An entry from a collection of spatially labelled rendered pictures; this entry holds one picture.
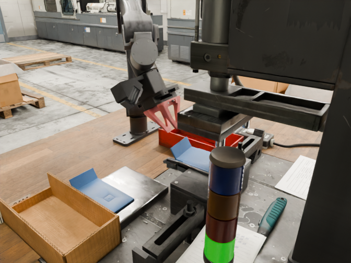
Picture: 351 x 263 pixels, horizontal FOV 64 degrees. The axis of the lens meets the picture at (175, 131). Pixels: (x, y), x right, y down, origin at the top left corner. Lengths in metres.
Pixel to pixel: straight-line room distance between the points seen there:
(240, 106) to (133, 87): 0.24
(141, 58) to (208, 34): 0.16
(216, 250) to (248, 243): 0.19
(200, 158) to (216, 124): 0.19
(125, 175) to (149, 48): 0.34
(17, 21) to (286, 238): 11.67
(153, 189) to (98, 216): 0.16
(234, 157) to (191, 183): 0.33
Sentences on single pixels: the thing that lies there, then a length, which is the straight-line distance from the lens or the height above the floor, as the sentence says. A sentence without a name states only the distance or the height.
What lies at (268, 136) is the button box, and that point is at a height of 0.93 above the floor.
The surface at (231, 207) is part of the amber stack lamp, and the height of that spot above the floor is 1.14.
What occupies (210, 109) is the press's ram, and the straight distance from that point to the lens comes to 0.54.
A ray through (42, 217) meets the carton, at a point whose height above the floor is 0.90.
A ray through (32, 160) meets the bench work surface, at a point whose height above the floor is 0.90.
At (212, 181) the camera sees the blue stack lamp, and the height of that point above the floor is 1.17.
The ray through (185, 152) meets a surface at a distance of 0.71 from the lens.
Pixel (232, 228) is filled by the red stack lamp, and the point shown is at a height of 1.11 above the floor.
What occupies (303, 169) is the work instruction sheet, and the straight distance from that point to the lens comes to 0.89.
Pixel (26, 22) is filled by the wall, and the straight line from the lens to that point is 12.07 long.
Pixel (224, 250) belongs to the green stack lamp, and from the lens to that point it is 0.37.
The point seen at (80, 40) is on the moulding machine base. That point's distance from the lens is 9.58.
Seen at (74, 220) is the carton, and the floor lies 0.91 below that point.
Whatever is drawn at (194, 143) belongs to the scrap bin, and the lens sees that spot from 0.85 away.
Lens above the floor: 1.34
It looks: 25 degrees down
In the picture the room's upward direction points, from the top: straight up
